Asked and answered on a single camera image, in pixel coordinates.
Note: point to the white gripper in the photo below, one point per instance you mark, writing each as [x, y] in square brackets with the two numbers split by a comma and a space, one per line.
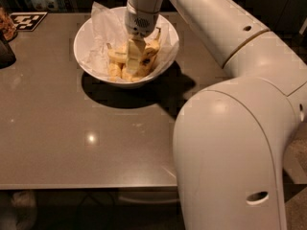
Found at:
[140, 22]

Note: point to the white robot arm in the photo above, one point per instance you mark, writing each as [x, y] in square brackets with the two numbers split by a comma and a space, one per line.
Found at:
[229, 138]

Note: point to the top yellow banana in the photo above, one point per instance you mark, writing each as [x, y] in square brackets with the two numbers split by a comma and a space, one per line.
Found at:
[119, 55]

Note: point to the yellow banana bunch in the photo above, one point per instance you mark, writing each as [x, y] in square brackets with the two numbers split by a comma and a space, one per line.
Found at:
[118, 71]

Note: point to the white ceramic bowl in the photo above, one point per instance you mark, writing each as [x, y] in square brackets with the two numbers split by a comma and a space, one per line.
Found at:
[108, 26]

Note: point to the white paper liner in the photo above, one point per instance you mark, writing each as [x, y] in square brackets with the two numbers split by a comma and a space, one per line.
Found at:
[100, 45]

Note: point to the black white marker card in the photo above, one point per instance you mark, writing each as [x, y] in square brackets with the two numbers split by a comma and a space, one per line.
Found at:
[27, 21]

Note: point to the brown patterned jar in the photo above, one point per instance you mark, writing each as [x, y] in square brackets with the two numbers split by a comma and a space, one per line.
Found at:
[6, 25]

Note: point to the dark round object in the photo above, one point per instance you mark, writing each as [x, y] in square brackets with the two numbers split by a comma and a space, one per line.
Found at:
[7, 56]

